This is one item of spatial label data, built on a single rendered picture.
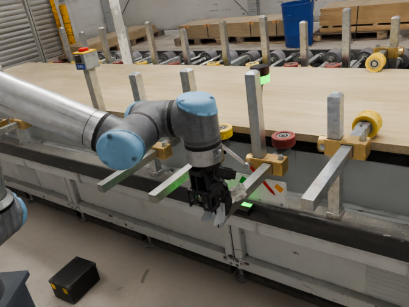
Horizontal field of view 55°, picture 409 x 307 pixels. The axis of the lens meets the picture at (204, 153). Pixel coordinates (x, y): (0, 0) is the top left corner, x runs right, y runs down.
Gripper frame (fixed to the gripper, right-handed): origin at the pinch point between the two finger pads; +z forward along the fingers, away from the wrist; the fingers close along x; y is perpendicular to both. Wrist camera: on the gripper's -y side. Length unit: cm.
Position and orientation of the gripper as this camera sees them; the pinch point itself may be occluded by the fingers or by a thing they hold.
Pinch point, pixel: (220, 222)
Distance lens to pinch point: 108.6
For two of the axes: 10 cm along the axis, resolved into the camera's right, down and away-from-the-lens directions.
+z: 1.4, 8.9, 4.3
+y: -5.7, 4.3, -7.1
